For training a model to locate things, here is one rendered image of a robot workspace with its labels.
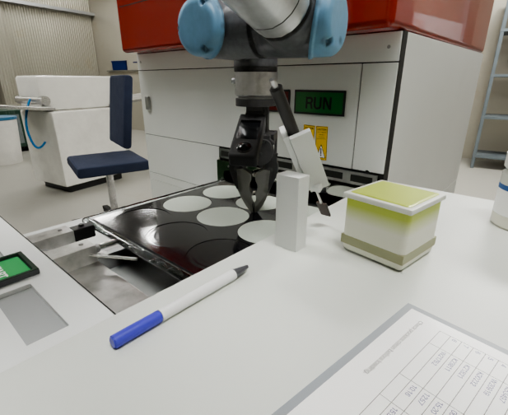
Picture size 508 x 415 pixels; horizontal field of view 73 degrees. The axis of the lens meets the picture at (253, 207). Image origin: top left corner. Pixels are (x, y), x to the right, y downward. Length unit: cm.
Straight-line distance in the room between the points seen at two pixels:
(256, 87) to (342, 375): 47
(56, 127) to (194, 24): 356
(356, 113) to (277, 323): 50
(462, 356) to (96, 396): 24
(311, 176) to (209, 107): 61
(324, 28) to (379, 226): 23
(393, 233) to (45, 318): 32
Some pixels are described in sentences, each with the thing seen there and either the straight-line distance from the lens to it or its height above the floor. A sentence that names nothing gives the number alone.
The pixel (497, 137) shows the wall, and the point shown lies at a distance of 633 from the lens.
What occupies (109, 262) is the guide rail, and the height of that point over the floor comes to 83.
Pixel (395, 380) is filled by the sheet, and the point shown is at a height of 97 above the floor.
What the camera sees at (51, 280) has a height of 96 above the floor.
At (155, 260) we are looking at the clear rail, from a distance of 51.
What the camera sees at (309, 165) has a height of 106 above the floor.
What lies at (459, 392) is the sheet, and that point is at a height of 97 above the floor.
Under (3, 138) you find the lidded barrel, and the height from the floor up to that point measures 38.
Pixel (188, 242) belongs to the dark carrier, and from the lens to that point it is 56.
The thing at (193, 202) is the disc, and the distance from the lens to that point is 74.
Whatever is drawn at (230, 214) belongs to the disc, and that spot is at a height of 90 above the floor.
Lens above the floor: 114
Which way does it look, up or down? 20 degrees down
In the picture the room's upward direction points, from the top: straight up
